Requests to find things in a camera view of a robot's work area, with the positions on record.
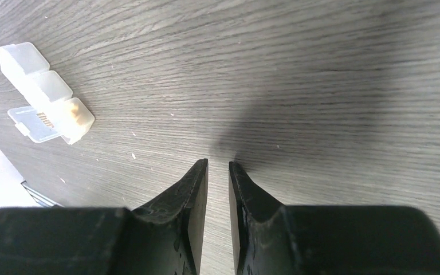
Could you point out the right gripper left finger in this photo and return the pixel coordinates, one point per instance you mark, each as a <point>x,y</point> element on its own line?
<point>162,236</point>

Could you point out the clear weekly pill organizer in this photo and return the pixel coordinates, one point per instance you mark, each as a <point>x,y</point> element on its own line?
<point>52,110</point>

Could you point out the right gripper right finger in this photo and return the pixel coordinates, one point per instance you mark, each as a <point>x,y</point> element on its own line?
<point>270,237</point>

